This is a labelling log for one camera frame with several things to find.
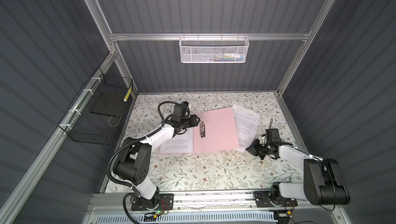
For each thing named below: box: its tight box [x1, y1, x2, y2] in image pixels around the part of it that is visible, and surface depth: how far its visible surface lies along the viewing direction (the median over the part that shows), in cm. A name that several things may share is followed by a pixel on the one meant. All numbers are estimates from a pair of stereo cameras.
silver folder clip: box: [199, 121, 206, 138], surface depth 100 cm
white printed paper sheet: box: [159, 126, 194, 154], surface depth 95 cm
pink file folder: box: [158, 106, 240, 155], surface depth 96 cm
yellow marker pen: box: [123, 87, 132, 103], surface depth 83 cm
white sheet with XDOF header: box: [232, 103, 261, 122], surface depth 110 cm
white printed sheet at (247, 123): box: [232, 103, 261, 153], surface depth 104 cm
